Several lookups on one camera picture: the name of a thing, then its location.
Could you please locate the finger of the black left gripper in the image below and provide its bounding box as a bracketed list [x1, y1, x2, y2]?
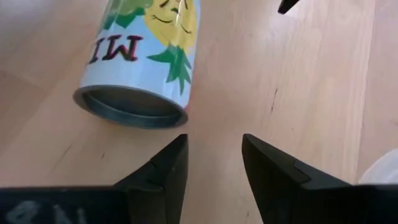
[277, 0, 301, 15]

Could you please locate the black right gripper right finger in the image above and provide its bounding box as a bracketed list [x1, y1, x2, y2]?
[241, 133, 398, 224]

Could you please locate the short pineapple can grey lid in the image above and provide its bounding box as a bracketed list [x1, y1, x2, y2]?
[73, 0, 201, 129]

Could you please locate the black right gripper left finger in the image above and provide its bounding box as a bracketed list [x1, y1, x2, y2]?
[0, 133, 190, 224]

